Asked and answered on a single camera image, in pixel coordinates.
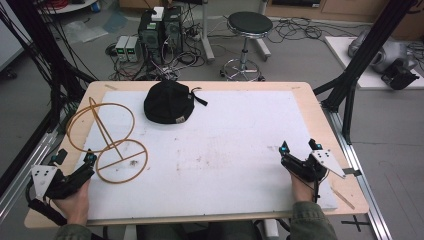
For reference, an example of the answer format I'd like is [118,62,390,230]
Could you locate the black metal frame post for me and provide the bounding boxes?
[313,0,419,145]
[5,0,88,134]

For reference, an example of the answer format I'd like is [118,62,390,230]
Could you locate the aluminium rail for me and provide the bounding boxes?
[322,103,394,240]
[0,128,64,224]

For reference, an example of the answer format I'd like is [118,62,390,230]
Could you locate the black computer tower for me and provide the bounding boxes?
[137,9,165,66]
[162,5,184,64]

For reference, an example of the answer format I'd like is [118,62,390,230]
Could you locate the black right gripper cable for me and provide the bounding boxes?
[293,168,331,204]

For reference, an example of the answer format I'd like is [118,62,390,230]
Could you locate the black floor cables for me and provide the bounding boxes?
[266,16,364,45]

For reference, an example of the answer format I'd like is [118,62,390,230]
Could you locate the black round stool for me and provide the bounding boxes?
[219,10,274,83]

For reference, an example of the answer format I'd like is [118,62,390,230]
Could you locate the person's left hand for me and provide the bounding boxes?
[53,179,92,227]

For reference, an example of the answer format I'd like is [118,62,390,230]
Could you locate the golden wire hat stand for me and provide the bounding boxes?
[65,96,150,185]

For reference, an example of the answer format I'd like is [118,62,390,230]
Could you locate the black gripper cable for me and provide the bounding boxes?
[293,168,331,204]
[25,186,68,227]

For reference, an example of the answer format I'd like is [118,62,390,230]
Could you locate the white floor board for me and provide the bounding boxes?
[323,35,424,91]

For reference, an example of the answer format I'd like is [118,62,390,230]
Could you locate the black cap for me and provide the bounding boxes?
[143,79,209,125]

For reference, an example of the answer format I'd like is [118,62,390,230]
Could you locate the white foam mat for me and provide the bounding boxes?
[73,89,338,221]

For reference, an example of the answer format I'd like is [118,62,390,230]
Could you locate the grey rounded device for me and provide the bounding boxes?
[347,29,418,75]

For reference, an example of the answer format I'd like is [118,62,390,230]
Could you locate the black device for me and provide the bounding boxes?
[380,59,421,91]

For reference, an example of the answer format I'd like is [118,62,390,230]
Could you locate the white box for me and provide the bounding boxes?
[150,6,165,22]

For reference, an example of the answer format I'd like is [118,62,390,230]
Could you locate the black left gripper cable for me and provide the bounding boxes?
[25,186,68,227]

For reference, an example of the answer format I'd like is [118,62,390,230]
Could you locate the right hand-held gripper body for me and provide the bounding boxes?
[280,148,348,183]

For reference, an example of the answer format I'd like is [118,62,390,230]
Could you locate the grey power supply unit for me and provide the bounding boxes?
[114,35,130,63]
[125,35,140,63]

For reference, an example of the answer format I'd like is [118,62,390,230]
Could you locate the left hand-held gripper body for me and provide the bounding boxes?
[25,164,96,202]

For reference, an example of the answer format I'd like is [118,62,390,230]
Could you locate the grey table leg stand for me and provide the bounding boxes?
[199,0,216,64]

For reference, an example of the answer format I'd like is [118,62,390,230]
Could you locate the person's legs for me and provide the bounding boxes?
[134,220,264,240]

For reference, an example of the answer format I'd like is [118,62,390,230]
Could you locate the person's right hand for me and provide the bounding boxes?
[289,169,317,204]

